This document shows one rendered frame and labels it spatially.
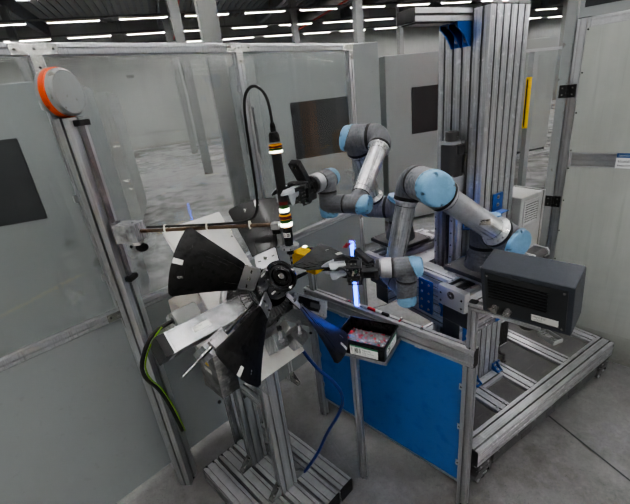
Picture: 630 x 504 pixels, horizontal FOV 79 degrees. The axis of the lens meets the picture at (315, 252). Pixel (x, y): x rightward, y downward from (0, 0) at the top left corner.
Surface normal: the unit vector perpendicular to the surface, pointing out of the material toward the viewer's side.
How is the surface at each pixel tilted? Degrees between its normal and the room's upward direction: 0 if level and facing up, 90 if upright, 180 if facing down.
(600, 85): 90
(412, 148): 90
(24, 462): 90
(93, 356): 90
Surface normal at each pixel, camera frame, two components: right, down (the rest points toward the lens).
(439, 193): 0.15, 0.29
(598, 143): -0.69, 0.33
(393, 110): 0.34, 0.33
